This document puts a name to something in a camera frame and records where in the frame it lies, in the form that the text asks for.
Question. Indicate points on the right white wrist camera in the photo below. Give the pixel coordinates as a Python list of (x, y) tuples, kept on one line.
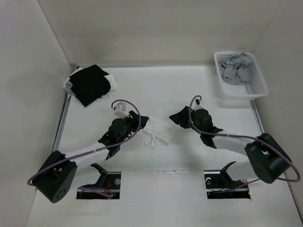
[(199, 104)]

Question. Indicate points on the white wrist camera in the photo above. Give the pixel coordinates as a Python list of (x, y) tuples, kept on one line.
[(119, 110), (199, 104)]

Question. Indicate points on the folded grey tank top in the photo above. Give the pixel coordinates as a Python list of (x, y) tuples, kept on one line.
[(67, 87)]

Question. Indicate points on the folded black tank top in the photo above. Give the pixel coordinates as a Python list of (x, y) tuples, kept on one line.
[(90, 85)]

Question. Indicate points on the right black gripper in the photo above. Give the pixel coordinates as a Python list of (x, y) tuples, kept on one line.
[(181, 117)]

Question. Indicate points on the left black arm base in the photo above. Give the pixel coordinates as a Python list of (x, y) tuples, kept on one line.
[(104, 182)]

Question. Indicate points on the left aluminium table rail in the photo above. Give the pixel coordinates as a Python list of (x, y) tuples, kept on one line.
[(58, 129)]

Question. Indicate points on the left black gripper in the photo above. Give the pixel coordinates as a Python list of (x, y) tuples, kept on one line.
[(134, 119)]

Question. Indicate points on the right aluminium table rail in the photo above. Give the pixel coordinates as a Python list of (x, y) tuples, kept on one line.
[(256, 115)]

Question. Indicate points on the aluminium table rail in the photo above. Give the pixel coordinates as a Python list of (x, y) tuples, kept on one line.
[(256, 115), (58, 129)]

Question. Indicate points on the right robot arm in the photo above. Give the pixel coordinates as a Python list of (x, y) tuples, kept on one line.
[(266, 159)]

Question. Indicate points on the white plastic basket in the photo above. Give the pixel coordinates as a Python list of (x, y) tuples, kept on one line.
[(255, 88)]

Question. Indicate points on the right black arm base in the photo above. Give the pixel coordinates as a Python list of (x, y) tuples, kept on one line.
[(220, 186)]

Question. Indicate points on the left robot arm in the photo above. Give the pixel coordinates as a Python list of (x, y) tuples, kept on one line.
[(55, 176)]

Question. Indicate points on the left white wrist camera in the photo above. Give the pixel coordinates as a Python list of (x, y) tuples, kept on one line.
[(119, 110)]

